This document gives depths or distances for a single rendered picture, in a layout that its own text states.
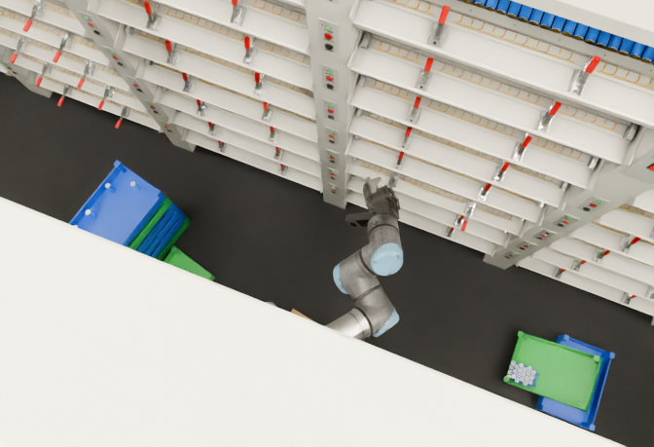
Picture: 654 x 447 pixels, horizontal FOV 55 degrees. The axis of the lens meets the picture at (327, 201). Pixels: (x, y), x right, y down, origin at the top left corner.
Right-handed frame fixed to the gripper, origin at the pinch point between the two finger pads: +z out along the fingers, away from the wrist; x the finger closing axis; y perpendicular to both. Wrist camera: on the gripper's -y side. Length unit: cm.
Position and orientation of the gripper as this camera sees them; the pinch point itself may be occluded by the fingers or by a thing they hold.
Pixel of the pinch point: (371, 184)
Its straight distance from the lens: 205.0
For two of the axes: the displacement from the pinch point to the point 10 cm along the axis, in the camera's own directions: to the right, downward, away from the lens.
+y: 8.1, -4.6, -3.7
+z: -0.3, -6.6, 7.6
